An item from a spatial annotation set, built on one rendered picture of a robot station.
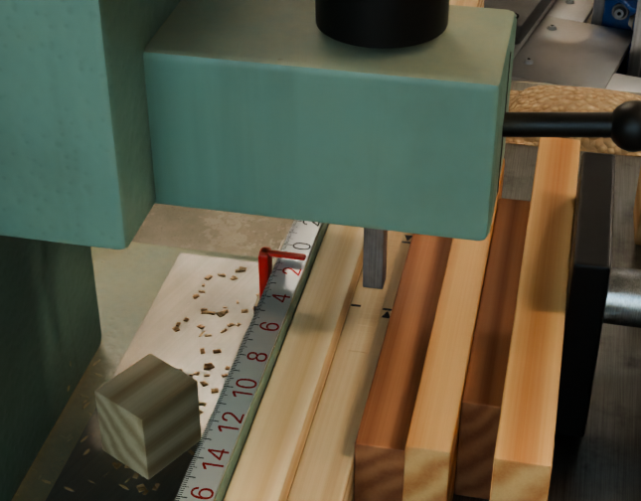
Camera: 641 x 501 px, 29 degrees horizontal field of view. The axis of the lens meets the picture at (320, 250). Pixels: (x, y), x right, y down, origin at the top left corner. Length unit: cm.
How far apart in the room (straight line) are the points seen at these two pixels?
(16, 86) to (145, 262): 38
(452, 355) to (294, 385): 6
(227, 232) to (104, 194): 183
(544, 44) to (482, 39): 82
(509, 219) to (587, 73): 67
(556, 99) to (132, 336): 30
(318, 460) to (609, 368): 17
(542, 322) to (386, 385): 7
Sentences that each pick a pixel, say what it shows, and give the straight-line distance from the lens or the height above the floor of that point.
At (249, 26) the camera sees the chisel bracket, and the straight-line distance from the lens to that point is 50.
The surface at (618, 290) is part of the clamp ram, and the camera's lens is 54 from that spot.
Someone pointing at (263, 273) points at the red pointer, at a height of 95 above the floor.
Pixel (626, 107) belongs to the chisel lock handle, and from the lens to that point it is 49.
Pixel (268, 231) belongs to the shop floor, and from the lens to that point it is 230.
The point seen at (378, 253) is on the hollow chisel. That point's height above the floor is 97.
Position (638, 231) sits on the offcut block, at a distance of 68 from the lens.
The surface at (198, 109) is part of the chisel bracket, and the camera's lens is 48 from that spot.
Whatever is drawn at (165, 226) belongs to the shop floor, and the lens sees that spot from 233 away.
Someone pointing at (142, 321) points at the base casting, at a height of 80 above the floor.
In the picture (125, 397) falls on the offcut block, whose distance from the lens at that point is 66.
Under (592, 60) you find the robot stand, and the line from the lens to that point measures 128.
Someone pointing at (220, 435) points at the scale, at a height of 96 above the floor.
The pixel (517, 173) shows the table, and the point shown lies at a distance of 73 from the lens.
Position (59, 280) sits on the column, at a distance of 68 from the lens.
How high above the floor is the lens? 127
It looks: 35 degrees down
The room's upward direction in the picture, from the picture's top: straight up
